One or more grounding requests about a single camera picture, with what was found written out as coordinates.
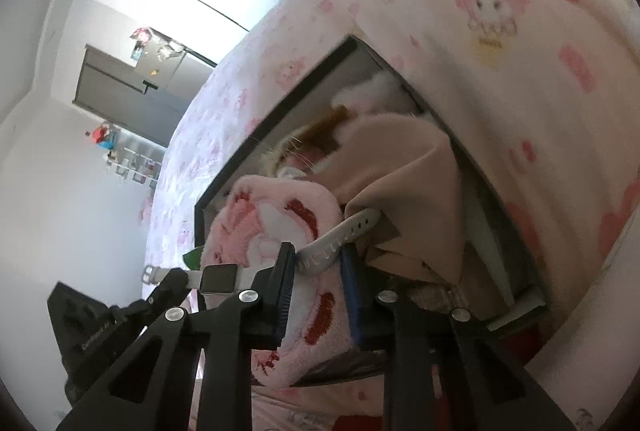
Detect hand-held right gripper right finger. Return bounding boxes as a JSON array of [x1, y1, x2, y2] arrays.
[[340, 243, 576, 431]]

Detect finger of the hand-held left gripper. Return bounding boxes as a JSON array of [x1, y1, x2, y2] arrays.
[[107, 268, 187, 329]]

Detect pink towel with red print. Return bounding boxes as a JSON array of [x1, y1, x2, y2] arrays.
[[202, 174, 361, 387]]

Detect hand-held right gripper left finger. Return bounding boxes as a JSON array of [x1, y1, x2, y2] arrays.
[[56, 242, 297, 431]]

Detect white dog plush toy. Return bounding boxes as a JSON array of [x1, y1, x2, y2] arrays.
[[331, 70, 426, 118]]

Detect pink printed blanket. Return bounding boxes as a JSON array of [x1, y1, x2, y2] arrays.
[[142, 0, 640, 431]]

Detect brown and white plush toy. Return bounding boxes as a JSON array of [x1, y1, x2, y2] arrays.
[[265, 105, 353, 179]]

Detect beige cloth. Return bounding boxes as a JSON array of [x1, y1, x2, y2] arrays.
[[320, 114, 468, 284]]

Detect black storage box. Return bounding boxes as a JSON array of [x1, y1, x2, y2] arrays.
[[194, 35, 551, 387]]

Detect wall photo cluster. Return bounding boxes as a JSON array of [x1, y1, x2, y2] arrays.
[[82, 121, 165, 190]]

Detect smartwatch with white band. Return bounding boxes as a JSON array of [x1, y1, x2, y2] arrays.
[[141, 207, 381, 296]]

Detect grey door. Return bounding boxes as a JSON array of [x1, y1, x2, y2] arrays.
[[74, 44, 217, 147]]

